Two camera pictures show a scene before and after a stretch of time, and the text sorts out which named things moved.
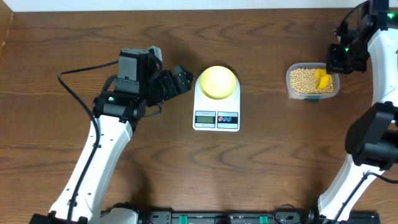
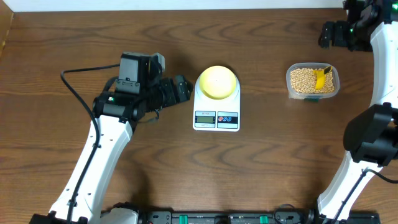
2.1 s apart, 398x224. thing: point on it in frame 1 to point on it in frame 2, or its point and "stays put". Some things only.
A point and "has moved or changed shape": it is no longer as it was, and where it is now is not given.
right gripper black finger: x=339 y=59 to x=326 y=34
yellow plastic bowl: x=217 y=83 stays put
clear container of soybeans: x=301 y=80 stays put
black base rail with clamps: x=305 y=216 stays put
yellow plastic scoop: x=324 y=78 has moved or changed shape
